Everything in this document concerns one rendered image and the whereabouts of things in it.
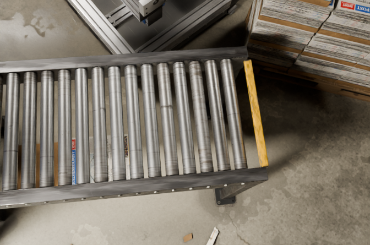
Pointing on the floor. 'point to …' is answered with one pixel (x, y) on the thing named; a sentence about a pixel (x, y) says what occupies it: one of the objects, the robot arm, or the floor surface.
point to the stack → (361, 29)
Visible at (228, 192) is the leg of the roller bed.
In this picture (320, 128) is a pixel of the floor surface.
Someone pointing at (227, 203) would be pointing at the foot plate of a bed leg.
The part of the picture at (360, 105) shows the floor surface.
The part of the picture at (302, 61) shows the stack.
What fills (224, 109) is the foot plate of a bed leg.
